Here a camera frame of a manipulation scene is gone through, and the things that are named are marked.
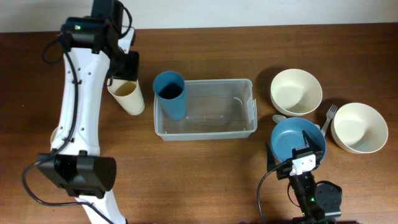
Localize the cream fork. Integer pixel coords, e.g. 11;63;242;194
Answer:
320;105;338;136

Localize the cream bowl near container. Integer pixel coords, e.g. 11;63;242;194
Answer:
270;68;323;116

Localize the blue bowl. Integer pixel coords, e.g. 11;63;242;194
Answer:
271;118;327;162

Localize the blue cup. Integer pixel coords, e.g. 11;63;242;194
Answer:
152;71;187;120

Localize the cream bowl far right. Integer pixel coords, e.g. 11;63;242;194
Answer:
331;103;389;154

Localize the clear plastic storage container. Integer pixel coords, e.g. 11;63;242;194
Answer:
154;78;257;141

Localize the cream cup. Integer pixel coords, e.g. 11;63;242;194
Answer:
107;79;145;116
50;128;58;144

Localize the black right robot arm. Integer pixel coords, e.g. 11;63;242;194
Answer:
257;131;343;223

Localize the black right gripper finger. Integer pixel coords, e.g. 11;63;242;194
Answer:
266;142;276;172
302;130;323;153

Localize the cream spoon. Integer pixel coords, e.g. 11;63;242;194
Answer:
272;114;287;123

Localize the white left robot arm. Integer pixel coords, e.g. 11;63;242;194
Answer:
35;1;139;223

